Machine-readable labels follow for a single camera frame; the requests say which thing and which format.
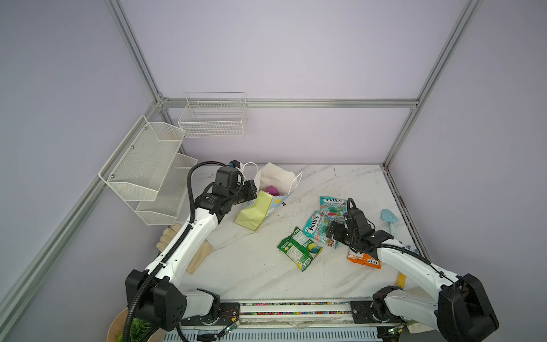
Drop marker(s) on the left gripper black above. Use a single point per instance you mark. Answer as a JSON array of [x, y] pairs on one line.
[[251, 190]]

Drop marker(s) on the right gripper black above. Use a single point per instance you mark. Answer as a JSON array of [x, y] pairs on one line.
[[335, 227]]

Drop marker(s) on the teal Fox's candy bag front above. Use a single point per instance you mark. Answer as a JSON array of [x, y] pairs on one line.
[[316, 228]]

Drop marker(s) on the teal fox's candy bag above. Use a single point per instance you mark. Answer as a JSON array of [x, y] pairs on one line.
[[334, 208], [316, 228]]

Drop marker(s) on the purple grape candy bag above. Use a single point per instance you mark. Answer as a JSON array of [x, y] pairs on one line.
[[273, 191]]

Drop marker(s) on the white paper gift bag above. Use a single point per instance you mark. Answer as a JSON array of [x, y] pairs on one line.
[[255, 212]]

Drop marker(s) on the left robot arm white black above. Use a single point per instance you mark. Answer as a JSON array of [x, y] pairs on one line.
[[156, 295]]

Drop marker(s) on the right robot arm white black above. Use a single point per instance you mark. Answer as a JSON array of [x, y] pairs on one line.
[[457, 306]]

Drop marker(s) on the teal Fox's candy bag rear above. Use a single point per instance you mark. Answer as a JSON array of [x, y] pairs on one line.
[[334, 208]]

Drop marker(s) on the green snack bag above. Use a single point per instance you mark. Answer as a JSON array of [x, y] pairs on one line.
[[300, 249]]

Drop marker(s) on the orange Fox's candy bag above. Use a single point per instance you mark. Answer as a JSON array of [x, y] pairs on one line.
[[363, 259]]

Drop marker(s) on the blue toy shovel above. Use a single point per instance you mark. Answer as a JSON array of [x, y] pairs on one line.
[[388, 217]]

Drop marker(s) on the white mesh shelf lower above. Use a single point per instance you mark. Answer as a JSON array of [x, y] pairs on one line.
[[165, 209]]

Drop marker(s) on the white mesh shelf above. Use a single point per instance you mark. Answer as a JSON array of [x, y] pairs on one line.
[[138, 168], [165, 209]]

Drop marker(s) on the beige work glove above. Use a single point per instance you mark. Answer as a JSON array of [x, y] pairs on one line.
[[167, 236]]

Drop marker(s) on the white mesh shelf upper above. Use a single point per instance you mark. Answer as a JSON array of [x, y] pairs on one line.
[[138, 168]]

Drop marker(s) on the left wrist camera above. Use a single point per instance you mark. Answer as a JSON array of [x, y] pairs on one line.
[[235, 164]]

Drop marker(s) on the white wire basket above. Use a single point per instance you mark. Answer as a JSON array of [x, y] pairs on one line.
[[214, 115]]

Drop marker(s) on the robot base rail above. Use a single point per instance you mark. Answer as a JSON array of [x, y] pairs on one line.
[[298, 320]]

